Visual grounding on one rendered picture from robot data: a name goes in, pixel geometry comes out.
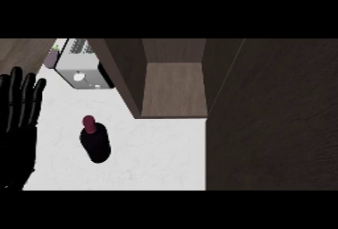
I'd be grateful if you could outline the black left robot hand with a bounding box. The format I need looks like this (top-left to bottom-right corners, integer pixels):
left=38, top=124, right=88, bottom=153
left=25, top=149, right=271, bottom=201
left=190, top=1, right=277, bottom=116
left=0, top=66, right=47, bottom=191

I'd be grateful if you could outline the purple eggplant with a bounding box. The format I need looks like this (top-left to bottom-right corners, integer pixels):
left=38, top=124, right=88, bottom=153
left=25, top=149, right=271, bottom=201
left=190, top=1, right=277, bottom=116
left=42, top=44, right=63, bottom=70

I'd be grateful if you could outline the dark wine bottle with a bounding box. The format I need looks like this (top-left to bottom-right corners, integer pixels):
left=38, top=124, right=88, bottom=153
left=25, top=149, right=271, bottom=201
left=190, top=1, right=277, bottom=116
left=78, top=114, right=112, bottom=165

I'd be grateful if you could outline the brown wooden cabinet door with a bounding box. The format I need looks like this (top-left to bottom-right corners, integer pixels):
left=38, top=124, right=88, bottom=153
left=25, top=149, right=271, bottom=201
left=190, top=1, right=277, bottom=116
left=205, top=38, right=338, bottom=191

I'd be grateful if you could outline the brown wooden cabinet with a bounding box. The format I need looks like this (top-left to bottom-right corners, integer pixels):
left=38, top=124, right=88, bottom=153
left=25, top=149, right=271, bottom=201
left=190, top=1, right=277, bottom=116
left=85, top=38, right=244, bottom=120

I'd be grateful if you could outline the silver toaster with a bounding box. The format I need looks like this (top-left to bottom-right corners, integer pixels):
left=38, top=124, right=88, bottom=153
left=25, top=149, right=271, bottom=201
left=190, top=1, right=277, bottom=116
left=54, top=38, right=116, bottom=90

